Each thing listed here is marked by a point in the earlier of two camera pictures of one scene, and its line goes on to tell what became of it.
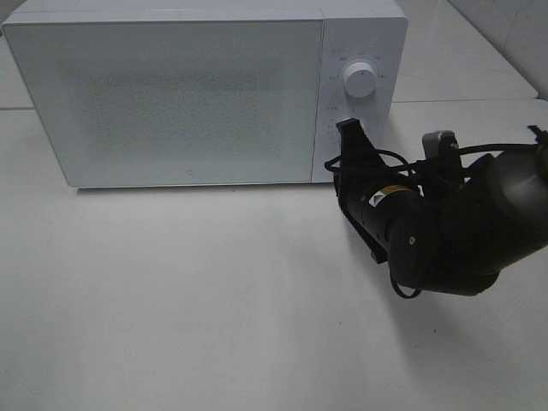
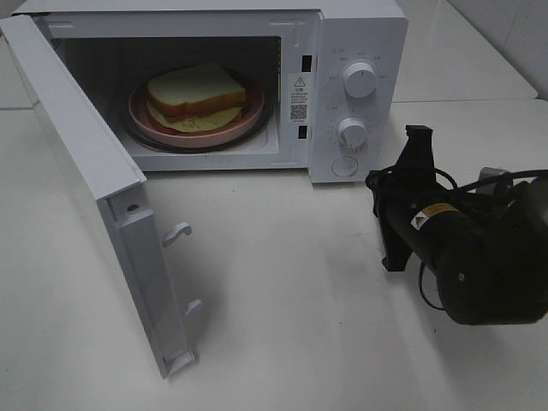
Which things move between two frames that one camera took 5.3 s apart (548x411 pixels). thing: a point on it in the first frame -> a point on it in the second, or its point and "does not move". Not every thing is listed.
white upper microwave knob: [360, 80] does not move
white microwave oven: [172, 96] does not move
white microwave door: [175, 103] -> [137, 237]
